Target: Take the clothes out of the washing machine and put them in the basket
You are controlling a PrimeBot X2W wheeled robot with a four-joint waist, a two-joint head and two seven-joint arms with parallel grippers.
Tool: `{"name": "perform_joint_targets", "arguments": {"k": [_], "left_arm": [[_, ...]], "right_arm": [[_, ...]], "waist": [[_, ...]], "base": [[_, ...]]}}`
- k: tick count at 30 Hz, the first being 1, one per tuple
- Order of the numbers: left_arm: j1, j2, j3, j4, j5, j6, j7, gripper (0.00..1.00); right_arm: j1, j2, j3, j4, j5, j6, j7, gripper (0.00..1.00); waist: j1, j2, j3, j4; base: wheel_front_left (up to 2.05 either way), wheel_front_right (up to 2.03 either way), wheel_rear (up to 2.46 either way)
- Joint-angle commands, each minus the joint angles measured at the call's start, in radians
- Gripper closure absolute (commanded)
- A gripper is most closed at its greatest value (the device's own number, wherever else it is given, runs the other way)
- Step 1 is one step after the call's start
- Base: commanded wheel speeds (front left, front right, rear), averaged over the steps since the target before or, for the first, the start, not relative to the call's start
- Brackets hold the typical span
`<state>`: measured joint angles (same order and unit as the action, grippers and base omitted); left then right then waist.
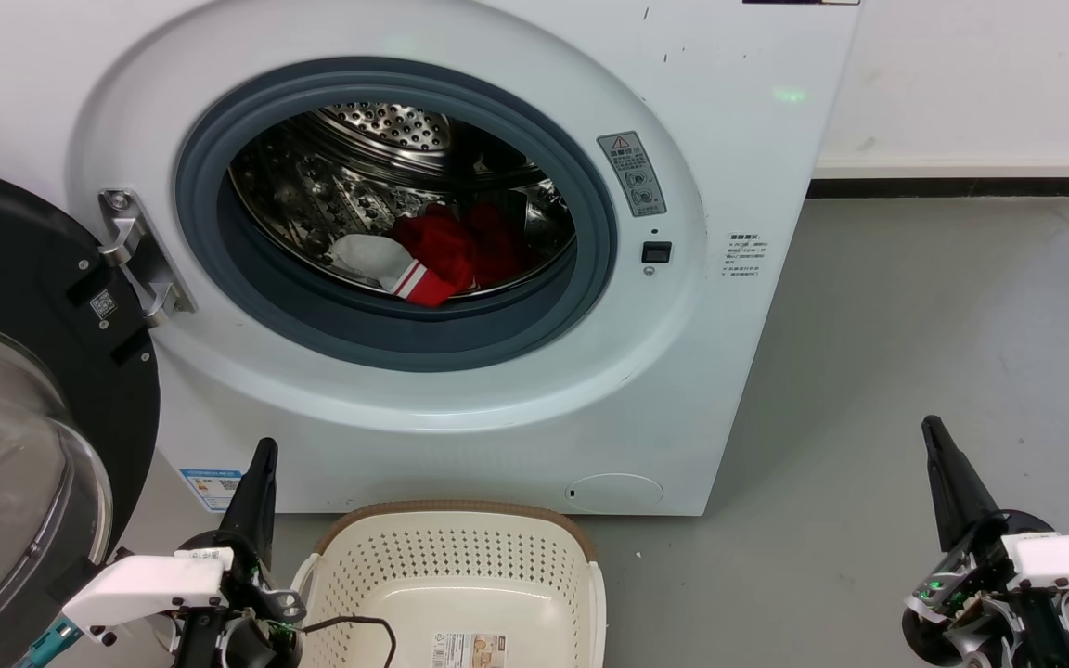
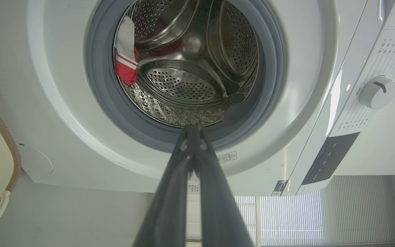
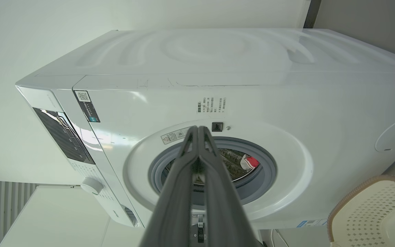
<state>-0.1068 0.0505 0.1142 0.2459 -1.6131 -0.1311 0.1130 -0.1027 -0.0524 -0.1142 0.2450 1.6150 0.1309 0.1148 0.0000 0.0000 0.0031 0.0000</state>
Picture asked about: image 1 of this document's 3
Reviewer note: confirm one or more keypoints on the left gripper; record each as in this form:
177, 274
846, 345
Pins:
256, 640

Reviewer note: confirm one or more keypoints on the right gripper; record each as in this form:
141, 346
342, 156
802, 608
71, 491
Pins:
971, 603

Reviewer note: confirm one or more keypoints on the red and white garment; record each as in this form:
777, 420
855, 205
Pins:
442, 246

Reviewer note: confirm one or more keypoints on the cream perforated laundry basket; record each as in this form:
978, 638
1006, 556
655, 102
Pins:
460, 575

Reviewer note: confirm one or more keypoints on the printed product label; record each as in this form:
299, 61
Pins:
468, 651

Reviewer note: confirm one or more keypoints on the stainless steel washing machine drum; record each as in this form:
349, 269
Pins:
312, 195

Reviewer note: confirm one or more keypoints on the washing machine door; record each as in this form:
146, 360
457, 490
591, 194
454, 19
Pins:
15, 260

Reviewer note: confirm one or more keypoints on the blue energy label sticker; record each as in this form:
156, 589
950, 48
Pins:
210, 490

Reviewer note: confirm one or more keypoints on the grey rubber door gasket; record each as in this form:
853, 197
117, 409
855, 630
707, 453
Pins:
312, 325

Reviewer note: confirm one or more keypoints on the white front-load washing machine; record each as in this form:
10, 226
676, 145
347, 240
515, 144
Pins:
729, 371

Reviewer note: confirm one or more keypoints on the metal door hinge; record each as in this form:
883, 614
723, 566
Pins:
140, 255

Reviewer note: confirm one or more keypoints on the small printed text label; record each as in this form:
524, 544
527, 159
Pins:
744, 255

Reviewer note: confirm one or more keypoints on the round drain filter cover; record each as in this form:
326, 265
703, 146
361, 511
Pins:
613, 493

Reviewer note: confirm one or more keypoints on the black door latch socket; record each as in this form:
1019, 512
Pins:
656, 252

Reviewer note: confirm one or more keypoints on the grey warning sticker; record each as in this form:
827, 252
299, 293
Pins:
632, 173

